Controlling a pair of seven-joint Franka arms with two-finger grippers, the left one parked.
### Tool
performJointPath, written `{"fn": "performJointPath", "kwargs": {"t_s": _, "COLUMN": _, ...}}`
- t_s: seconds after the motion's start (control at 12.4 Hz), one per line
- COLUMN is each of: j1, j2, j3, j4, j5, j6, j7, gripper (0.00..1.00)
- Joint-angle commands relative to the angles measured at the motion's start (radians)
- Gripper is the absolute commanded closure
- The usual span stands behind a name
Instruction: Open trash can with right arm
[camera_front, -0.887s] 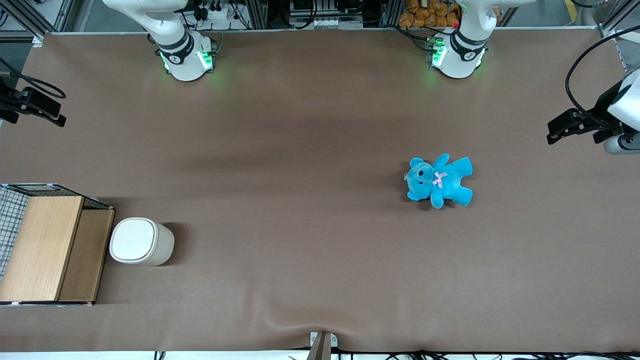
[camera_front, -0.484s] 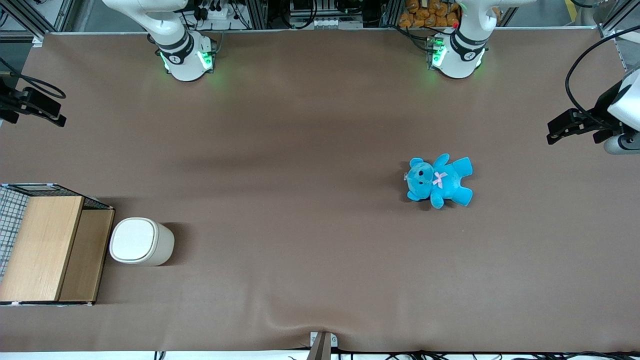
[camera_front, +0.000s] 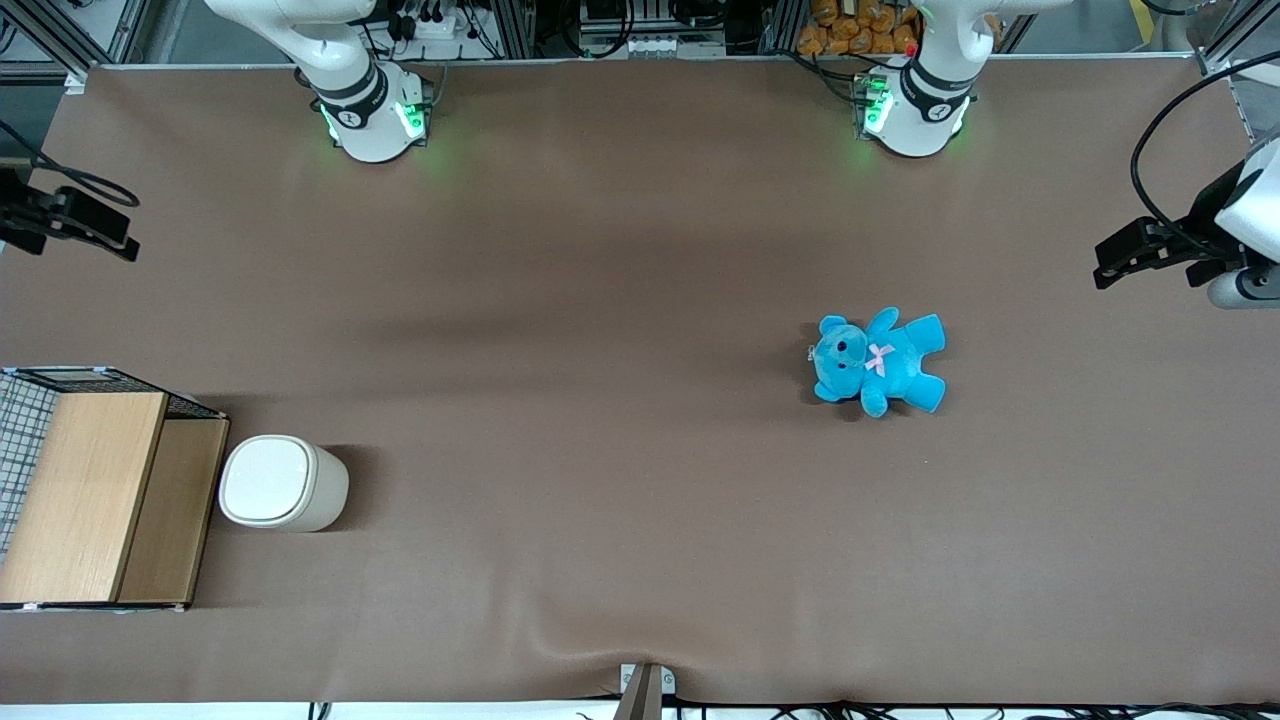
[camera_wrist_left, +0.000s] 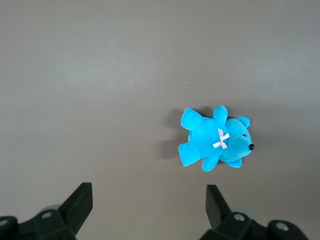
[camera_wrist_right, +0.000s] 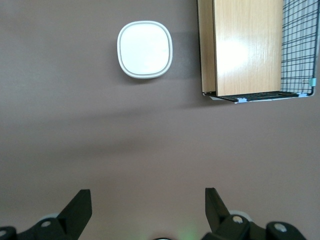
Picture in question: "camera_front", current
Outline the wire rack with wooden shelves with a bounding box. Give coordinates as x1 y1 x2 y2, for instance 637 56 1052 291
0 366 232 613

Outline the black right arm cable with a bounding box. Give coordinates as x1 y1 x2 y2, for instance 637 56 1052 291
0 118 140 209

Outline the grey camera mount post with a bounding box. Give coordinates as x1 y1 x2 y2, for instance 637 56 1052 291
611 665 664 720

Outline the white lidded trash can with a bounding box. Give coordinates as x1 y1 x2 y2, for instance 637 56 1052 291
218 434 351 533

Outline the blue teddy bear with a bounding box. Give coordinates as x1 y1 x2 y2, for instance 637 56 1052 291
808 307 948 419

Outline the orange plush toy pile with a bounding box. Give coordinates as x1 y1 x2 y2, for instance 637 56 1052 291
796 0 922 57

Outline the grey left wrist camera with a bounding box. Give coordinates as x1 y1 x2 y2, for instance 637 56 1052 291
1207 264 1280 310

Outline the white connector block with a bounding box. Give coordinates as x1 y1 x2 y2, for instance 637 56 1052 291
624 34 728 60

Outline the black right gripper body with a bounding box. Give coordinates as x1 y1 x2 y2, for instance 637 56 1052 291
0 163 77 257

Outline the silver metal bracket plate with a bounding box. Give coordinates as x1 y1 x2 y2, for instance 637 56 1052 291
619 663 677 697

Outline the white power strip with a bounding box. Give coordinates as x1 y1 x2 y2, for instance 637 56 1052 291
393 8 463 43

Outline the brown table mat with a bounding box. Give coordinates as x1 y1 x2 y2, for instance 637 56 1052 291
0 55 1280 707

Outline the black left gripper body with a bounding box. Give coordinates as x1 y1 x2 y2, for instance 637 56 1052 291
1160 160 1257 290

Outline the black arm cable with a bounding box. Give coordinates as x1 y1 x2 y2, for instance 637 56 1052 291
1130 50 1280 256
0 118 140 209

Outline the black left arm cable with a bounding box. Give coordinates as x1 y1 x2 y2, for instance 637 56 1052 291
1130 50 1280 256

